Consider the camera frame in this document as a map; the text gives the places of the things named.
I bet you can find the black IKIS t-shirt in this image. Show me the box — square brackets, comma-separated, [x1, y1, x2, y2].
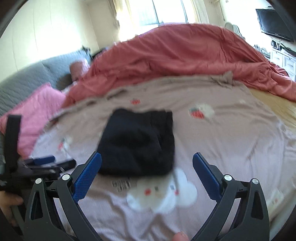
[97, 108, 175, 177]

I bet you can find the person's left hand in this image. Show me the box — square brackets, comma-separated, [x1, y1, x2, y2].
[0, 191, 23, 226]

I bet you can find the pink quilted blanket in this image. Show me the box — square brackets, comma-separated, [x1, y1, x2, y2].
[1, 83, 66, 158]

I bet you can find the dusty pink pillow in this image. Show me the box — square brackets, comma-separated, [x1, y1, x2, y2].
[69, 59, 90, 82]

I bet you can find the beige strawberry bear blanket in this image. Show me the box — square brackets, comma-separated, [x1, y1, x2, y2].
[31, 74, 295, 240]

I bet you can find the white tv cabinet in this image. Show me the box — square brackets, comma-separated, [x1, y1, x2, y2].
[270, 48, 296, 81]

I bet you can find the coral red duvet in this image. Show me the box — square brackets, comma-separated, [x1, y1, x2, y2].
[63, 24, 295, 107]

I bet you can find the black flat television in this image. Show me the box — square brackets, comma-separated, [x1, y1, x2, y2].
[256, 9, 294, 42]

